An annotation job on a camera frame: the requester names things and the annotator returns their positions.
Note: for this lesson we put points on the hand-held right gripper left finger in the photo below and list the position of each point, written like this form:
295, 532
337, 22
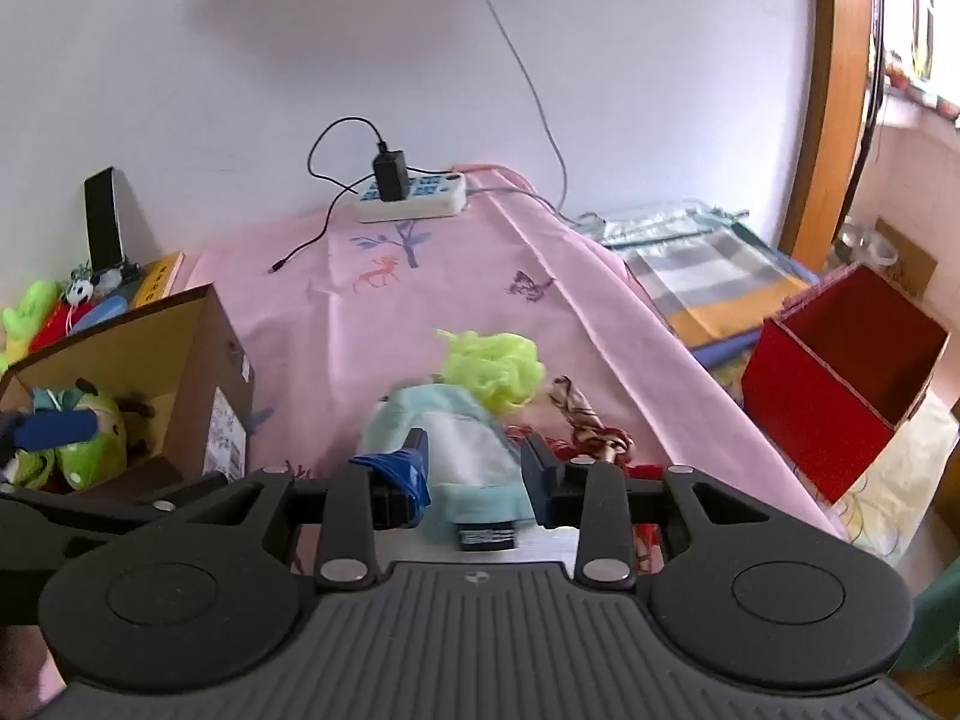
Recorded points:
409, 472

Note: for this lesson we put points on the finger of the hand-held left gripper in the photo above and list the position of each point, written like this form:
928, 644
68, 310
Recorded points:
56, 427
112, 514

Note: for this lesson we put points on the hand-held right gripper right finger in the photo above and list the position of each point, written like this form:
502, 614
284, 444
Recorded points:
541, 480

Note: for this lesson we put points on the green plush toy black eyes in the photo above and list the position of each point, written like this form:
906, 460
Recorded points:
90, 457

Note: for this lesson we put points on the light blue white plush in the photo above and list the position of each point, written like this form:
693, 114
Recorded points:
465, 450

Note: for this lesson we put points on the red brown braided doll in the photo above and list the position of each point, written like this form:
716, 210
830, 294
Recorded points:
577, 409

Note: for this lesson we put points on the neon green mesh pouf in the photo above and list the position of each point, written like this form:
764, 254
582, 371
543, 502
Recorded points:
491, 367

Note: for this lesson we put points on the brown cardboard box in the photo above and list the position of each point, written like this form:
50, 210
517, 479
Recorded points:
202, 360

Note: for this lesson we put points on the teal plush toy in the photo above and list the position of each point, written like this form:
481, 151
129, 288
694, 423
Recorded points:
71, 397

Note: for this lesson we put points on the small black labelled box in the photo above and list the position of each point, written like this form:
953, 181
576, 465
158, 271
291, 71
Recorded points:
487, 538

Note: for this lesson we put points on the red plush toy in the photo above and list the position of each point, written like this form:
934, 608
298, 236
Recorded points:
56, 326

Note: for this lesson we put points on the neon green plush toy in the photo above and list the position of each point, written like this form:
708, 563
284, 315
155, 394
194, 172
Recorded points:
34, 311

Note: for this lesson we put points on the blue glasses case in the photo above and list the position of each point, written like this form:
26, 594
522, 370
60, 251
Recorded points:
105, 312

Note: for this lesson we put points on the small panda plush toy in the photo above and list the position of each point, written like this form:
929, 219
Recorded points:
79, 291

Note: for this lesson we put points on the yellow book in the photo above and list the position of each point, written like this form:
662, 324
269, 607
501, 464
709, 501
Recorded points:
159, 277

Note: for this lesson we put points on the black smartphone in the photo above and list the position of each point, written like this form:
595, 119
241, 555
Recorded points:
103, 217

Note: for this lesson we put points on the grey orange plaid blanket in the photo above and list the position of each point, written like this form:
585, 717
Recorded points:
712, 277

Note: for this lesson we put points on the white power strip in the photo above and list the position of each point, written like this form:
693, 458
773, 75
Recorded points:
435, 199

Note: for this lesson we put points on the clear plastic bag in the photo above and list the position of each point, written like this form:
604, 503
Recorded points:
652, 225

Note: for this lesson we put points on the red box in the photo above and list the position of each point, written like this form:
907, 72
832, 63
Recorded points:
810, 405

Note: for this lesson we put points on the black charger plug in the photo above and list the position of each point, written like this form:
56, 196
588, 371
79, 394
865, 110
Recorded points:
390, 176

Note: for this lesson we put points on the pale floral cloth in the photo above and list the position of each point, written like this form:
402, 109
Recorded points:
915, 465

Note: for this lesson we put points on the glass jar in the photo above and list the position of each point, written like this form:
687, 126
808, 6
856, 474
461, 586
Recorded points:
870, 244

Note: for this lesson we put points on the dark green cloth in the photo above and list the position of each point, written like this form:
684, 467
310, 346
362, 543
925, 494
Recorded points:
937, 615

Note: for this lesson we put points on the brown cardboard piece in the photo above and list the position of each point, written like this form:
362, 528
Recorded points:
911, 262

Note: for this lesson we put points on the window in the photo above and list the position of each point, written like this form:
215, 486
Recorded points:
919, 15

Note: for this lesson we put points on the wooden door frame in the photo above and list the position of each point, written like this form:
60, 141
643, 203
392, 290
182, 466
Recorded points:
832, 127

